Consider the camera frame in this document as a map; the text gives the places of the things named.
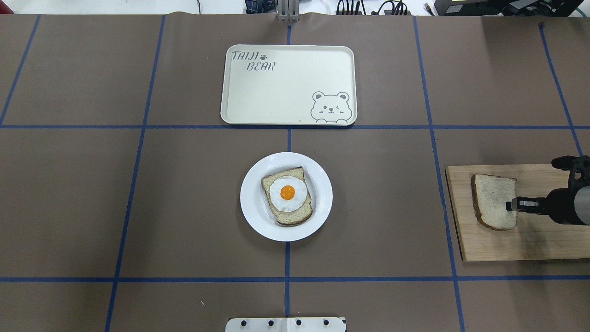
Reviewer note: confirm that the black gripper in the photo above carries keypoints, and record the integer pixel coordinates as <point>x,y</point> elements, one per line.
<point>559,205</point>

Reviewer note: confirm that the bread slice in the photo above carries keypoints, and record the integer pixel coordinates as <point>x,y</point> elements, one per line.
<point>490,194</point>
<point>292,218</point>

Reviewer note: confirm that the white round plate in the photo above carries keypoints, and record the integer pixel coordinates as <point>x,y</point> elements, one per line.
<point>255,206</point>

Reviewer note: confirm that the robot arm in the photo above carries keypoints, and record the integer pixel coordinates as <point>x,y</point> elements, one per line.
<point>581,205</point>

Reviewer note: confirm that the bread slice under egg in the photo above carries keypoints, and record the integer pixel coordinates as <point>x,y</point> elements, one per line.
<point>292,218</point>

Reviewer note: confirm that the wooden cutting board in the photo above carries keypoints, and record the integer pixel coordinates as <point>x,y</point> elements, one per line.
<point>534,237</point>

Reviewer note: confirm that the dark equipment in background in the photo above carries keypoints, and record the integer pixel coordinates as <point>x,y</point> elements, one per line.
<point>507,8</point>

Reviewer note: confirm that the fried egg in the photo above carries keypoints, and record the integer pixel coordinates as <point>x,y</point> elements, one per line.
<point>288,194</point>

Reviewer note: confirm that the cream bear serving tray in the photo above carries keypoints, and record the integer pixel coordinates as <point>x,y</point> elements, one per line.
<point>289,85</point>

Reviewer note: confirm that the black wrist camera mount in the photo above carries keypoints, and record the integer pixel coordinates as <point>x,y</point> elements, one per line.
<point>578,168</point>

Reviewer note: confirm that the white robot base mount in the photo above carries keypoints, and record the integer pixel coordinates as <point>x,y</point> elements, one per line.
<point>287,324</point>

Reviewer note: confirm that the metal camera stand post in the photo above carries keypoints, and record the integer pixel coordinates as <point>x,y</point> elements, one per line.
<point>287,10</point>

